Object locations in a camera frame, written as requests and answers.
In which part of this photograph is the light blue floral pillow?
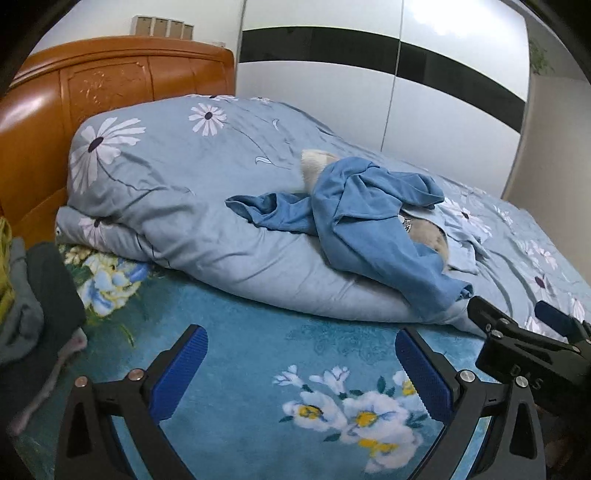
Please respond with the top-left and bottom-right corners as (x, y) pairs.
(55, 207), (155, 266)

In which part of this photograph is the pale pink cloth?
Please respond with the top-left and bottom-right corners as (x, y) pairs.
(8, 327), (88, 437)

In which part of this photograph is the white wardrobe with black stripe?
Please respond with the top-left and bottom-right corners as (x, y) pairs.
(235, 0), (532, 197)

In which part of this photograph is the light blue cloth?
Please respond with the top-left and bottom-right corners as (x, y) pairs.
(436, 216), (491, 276)

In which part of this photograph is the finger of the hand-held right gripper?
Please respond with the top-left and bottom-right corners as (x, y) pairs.
(467, 296), (525, 344)
(534, 301), (591, 344)

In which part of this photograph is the grey cloth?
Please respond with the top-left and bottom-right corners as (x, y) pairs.
(0, 237), (45, 366)

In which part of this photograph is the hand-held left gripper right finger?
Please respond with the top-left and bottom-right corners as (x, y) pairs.
(394, 327), (548, 480)

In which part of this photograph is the beige garment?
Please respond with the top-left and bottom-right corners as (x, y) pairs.
(301, 148), (451, 271)

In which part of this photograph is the dark cloth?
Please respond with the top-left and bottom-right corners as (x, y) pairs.
(0, 241), (88, 418)

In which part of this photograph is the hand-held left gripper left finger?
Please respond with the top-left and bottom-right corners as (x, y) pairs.
(54, 324), (209, 480)

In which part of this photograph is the teal floral blanket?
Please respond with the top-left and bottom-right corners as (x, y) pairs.
(14, 242), (555, 480)

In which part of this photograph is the wooden headboard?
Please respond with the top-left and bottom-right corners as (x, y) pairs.
(0, 36), (236, 252)

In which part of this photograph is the yellow-green cloth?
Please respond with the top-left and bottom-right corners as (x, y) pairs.
(0, 217), (16, 320)

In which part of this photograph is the light blue floral duvet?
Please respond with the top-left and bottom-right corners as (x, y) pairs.
(55, 95), (587, 334)

